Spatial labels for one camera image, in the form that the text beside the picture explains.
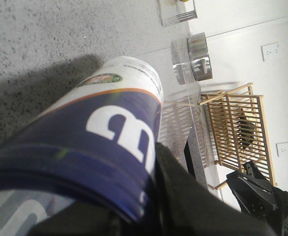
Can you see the lower white wall socket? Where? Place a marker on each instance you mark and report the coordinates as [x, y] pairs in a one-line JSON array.
[[282, 149]]

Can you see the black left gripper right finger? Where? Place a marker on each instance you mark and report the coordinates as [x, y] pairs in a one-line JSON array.
[[186, 208]]

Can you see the upper white wall socket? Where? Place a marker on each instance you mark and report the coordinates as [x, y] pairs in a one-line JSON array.
[[269, 51]]

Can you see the white wall socket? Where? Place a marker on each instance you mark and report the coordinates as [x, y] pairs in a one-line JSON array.
[[282, 149], [269, 51]]

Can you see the white tennis ball can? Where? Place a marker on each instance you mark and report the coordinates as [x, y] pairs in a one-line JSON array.
[[97, 143]]

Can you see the wooden dish rack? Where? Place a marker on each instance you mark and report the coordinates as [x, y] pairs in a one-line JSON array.
[[223, 107]]

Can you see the black item in rack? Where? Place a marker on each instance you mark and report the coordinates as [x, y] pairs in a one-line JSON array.
[[245, 129]]

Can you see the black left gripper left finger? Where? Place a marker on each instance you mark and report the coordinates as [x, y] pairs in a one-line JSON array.
[[80, 219]]

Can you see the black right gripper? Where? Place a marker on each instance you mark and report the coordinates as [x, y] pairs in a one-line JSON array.
[[257, 197]]

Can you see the steel round container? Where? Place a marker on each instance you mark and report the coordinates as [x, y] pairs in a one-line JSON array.
[[199, 57]]

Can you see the clear acrylic holder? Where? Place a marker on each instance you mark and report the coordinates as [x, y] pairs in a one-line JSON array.
[[172, 12]]

